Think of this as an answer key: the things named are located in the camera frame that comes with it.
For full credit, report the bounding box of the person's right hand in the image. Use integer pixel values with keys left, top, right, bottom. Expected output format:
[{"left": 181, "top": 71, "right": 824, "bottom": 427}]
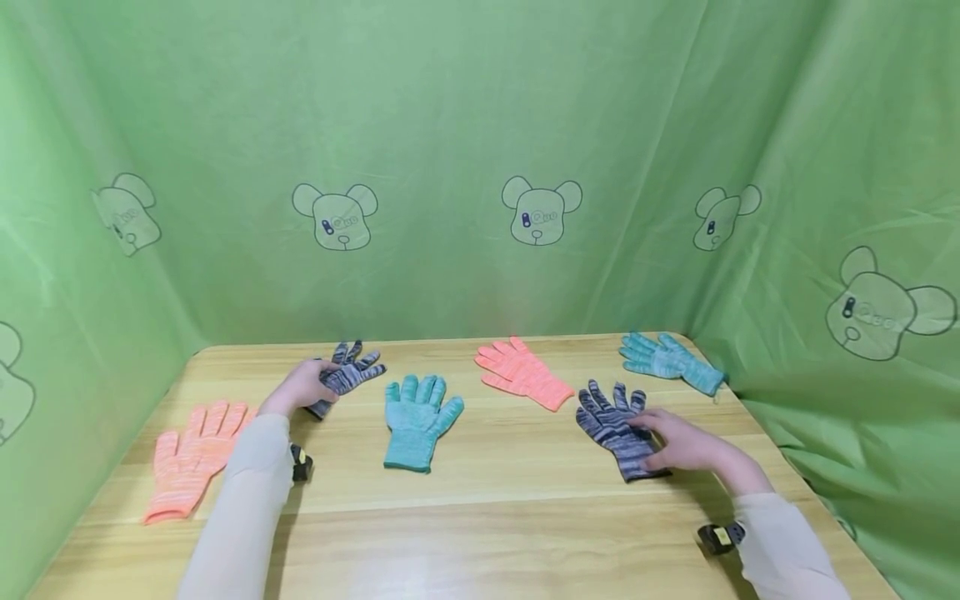
[{"left": 627, "top": 407, "right": 739, "bottom": 475}]

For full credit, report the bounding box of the person's left hand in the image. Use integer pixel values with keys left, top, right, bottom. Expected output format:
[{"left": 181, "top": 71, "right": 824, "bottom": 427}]
[{"left": 259, "top": 358, "right": 342, "bottom": 419}]

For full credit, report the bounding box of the dark blue striped glove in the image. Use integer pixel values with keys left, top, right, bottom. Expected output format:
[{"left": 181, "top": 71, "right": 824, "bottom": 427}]
[
  {"left": 304, "top": 340, "right": 388, "bottom": 421},
  {"left": 575, "top": 379, "right": 673, "bottom": 484}
]

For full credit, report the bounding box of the person's left forearm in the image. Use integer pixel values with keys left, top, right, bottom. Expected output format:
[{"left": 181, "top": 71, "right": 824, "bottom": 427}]
[{"left": 176, "top": 407, "right": 293, "bottom": 600}]

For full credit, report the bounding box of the person's right forearm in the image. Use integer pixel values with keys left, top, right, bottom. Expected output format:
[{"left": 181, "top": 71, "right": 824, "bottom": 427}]
[{"left": 712, "top": 443, "right": 852, "bottom": 600}]

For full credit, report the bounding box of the teal glove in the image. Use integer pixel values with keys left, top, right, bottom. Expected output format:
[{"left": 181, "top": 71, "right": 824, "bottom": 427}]
[
  {"left": 618, "top": 331, "right": 727, "bottom": 398},
  {"left": 383, "top": 374, "right": 465, "bottom": 475}
]

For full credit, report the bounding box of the orange glove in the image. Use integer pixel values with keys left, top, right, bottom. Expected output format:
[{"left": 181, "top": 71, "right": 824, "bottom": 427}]
[
  {"left": 473, "top": 336, "right": 577, "bottom": 413},
  {"left": 142, "top": 401, "right": 258, "bottom": 526}
]

